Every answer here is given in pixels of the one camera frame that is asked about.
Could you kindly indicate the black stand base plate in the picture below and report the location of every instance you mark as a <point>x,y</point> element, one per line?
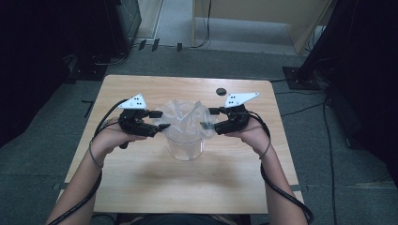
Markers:
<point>300,79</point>
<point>87,70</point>

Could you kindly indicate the black round table grommet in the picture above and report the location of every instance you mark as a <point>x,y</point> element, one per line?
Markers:
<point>221,91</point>

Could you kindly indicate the dark band on right wrist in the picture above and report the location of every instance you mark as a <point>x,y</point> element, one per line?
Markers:
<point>266,151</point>

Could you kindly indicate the grey floor tape strip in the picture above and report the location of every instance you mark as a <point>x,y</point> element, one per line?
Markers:
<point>59,186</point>
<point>298,187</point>

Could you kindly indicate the dark curtain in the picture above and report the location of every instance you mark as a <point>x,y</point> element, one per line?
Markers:
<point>37,62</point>
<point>369,78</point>

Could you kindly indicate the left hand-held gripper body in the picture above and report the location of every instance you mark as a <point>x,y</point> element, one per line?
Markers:
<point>134,125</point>

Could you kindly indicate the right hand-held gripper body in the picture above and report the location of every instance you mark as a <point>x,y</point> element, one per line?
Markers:
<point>234,122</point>

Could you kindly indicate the person's left hand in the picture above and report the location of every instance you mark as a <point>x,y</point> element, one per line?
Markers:
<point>108,139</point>

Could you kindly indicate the person's dark shirt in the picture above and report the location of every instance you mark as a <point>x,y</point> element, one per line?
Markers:
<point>184,219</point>

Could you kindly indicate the dark band on left wrist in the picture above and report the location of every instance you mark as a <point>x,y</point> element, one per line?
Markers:
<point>94,159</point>

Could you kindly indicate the person's right hand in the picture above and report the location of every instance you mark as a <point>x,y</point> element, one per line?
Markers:
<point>256,134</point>

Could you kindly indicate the light wooden cabinet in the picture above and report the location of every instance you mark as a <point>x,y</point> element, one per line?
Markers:
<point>250,11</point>

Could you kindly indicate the dark band on wrist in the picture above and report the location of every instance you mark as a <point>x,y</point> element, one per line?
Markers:
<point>266,151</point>
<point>94,159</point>

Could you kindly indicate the clear plastic bag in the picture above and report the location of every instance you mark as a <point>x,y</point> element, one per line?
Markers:
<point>184,118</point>

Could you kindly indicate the black equipment cabinet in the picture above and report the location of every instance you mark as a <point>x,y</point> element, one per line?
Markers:
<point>125,22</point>

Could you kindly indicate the clear plastic round bin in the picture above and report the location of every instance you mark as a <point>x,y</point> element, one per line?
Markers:
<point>186,150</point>

